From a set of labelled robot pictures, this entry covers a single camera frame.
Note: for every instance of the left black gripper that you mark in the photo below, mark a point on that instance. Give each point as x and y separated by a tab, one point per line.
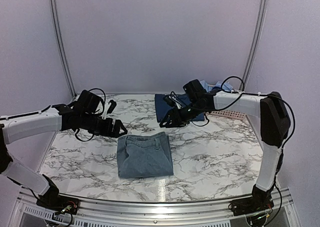
107	131

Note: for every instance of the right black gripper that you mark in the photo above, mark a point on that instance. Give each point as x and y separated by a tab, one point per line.
174	116

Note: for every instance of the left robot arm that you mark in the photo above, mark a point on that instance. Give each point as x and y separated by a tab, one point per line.
25	137

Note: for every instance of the aluminium corner post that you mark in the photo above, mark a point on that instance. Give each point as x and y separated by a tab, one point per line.
61	47
255	41

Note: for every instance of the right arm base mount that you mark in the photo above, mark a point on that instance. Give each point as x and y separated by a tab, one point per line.
249	205

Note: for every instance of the left aluminium corner post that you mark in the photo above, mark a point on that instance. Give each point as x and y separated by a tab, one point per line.
61	47

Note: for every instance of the right aluminium corner post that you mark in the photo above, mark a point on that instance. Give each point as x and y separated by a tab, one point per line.
255	41

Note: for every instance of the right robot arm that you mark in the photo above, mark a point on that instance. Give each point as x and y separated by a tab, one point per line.
270	108

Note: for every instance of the pink plastic laundry basket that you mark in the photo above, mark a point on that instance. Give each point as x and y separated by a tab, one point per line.
228	114

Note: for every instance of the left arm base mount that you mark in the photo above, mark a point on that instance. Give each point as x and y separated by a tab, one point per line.
59	203

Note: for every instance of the dark blue t-shirt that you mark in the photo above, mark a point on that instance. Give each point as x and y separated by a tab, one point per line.
161	107

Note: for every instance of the light blue cloth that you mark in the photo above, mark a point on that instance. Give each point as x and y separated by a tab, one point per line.
205	85

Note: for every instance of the light blue denim jeans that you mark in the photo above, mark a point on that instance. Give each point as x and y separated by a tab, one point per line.
144	156

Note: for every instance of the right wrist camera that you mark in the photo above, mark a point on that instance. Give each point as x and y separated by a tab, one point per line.
172	102

